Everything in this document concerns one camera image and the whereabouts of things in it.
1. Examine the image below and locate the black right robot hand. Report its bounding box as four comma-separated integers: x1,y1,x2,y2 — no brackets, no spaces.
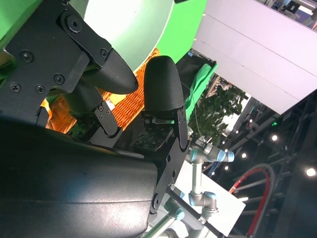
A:
0,0,191,238

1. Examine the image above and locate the pale grey-green bowl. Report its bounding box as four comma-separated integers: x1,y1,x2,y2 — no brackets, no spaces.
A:
83,0,175,74

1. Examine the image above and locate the orange wicker basket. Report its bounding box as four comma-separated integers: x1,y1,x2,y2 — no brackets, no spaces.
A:
41,48,161,136

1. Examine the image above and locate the white flat table panel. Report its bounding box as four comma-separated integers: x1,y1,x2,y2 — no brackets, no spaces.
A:
170,161,246,238

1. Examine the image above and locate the green leafy plant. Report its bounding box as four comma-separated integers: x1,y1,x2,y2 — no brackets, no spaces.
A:
195,86,246,147

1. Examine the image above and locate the draped plain green cloth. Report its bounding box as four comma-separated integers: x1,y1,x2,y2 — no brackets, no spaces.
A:
185,63,218,119

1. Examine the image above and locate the green tablecloth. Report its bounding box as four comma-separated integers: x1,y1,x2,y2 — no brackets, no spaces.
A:
0,0,209,105

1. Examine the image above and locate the red and black hoop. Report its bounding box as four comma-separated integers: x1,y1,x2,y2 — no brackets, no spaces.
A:
229,163,275,238

